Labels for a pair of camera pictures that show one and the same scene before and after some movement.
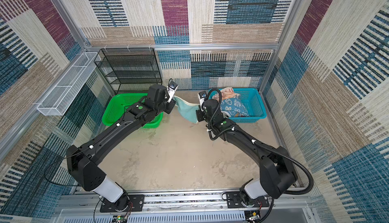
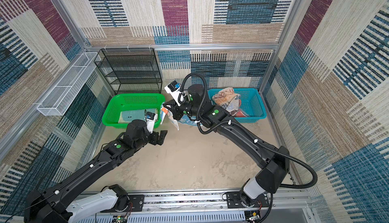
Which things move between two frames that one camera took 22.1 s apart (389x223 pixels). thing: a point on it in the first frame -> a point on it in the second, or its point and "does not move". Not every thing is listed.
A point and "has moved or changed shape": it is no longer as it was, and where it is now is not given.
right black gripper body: (200, 115) -> (186, 108)
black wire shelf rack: (129, 70) does not move
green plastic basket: (115, 104) does not move
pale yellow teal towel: (188, 111) has moved or changed shape
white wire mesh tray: (56, 103) does not move
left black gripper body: (168, 107) -> (153, 138)
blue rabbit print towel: (234, 106) -> (165, 113)
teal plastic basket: (253, 100) does not move
